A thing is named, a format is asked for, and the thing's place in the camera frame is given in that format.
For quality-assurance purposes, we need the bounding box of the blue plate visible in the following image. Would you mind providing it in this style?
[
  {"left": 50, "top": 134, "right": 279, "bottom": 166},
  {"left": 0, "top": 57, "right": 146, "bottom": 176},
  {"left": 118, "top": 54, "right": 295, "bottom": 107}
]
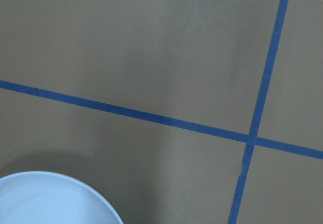
[{"left": 1, "top": 171, "right": 122, "bottom": 223}]

